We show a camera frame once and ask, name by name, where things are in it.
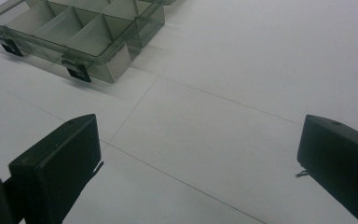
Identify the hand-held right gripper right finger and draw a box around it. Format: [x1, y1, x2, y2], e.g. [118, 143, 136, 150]
[295, 114, 358, 224]

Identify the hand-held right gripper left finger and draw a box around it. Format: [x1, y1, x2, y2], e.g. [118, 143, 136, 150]
[7, 113, 104, 224]

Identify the clear compartment organizer box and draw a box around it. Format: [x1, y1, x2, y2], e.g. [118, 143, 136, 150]
[0, 0, 179, 84]

